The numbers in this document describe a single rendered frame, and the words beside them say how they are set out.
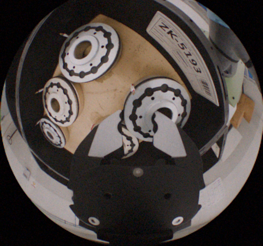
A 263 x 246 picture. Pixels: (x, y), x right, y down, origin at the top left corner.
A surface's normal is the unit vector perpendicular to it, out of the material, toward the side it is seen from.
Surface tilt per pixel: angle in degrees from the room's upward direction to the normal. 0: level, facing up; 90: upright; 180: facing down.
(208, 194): 90
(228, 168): 90
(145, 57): 0
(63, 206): 90
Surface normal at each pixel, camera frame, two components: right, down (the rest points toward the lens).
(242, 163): -0.77, -0.54
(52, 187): 0.64, -0.68
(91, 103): 0.04, 0.50
